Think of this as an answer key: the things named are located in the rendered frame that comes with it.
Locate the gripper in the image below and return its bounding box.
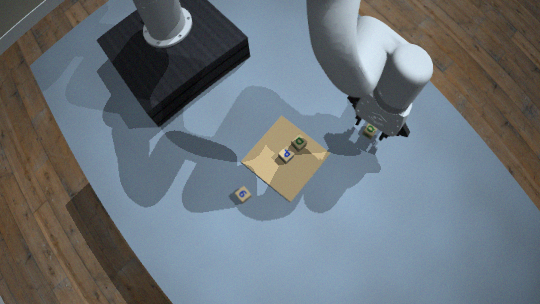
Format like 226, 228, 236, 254
347, 92, 412, 141

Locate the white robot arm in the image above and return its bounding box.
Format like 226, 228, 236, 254
133, 0, 433, 114

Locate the tan flat mat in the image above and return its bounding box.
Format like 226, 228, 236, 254
241, 116, 330, 202

